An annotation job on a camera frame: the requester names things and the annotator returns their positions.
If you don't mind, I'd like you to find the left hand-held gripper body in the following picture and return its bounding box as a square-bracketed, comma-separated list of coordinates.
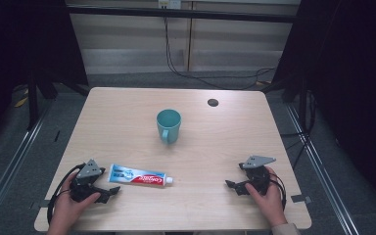
[69, 159, 107, 204]

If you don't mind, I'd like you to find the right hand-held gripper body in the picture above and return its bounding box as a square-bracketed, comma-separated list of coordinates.
[242, 155, 277, 196]

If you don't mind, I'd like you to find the person's right hand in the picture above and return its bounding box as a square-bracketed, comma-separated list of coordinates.
[244, 166, 289, 228]

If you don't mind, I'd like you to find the person's left hand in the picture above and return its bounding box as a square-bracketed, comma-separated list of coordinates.
[47, 172, 102, 229]

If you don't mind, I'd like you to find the blue and red toothpaste tube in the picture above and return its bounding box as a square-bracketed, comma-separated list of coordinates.
[108, 163, 174, 187]

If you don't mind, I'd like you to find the grey tape strip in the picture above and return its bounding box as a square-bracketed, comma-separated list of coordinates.
[290, 194, 312, 204]

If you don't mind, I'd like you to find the black metal stand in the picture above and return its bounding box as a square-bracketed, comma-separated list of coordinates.
[297, 76, 309, 133]
[26, 69, 41, 131]

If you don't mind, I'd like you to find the dark curtain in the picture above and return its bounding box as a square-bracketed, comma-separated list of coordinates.
[271, 0, 376, 207]
[0, 0, 90, 149]

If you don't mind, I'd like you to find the black horizontal bar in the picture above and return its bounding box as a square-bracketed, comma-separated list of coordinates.
[66, 5, 300, 24]

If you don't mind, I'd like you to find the right hand-held gripper cable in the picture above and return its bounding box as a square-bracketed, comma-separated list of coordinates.
[266, 170, 288, 211]

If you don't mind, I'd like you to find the hand-held gripper cable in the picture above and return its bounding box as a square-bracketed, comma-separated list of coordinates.
[266, 170, 288, 211]
[46, 163, 86, 225]

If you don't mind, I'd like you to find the left hand-held gripper cable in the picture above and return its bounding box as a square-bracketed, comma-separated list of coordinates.
[46, 163, 86, 225]

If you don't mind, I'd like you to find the black floor cable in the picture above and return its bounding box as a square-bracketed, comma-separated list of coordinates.
[279, 91, 317, 170]

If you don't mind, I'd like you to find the metal floor rail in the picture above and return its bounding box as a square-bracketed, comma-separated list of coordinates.
[0, 106, 48, 227]
[285, 103, 360, 235]

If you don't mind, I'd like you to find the teal cup with handle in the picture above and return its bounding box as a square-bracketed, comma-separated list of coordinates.
[156, 109, 182, 145]

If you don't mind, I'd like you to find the black wall cable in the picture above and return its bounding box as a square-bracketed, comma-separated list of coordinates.
[163, 16, 277, 91]

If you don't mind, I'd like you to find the white wall socket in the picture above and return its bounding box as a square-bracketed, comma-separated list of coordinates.
[158, 0, 182, 10]

